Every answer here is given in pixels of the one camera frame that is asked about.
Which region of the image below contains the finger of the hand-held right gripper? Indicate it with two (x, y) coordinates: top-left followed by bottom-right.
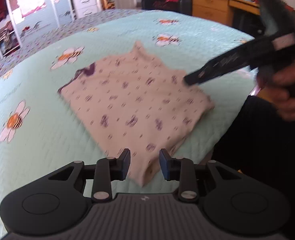
(184, 36), (275, 87)

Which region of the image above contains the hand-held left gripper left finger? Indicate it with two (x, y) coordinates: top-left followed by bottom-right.
(49, 148), (131, 203)

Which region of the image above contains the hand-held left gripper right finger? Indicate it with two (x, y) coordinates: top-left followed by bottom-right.
(159, 148), (241, 203)

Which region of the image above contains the cream printed shirt purple lace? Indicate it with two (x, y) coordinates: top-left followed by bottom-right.
(57, 41), (215, 188)

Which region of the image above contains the pile of clothes in wardrobe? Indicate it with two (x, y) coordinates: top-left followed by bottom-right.
(0, 21), (20, 55)

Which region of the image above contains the person's right hand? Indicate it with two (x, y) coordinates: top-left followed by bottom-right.
(256, 59), (295, 122)

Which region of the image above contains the wooden desk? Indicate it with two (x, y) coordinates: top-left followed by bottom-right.
(190, 0), (295, 33)

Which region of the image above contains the black armchair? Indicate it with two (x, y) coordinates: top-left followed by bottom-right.
(141, 0), (194, 18)

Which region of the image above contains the green bee-print quilt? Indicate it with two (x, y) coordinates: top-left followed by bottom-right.
(0, 10), (260, 240)

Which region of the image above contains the person's dark clothing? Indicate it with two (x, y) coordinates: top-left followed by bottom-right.
(212, 94), (295, 233)

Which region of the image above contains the wooden chair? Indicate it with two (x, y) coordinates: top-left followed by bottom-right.
(100, 0), (115, 10)

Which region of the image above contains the white drawer cabinet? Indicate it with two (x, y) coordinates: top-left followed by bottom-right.
(72, 0), (98, 19)

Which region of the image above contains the light blue sliding-door wardrobe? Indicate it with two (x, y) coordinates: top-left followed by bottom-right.
(0, 0), (75, 70)

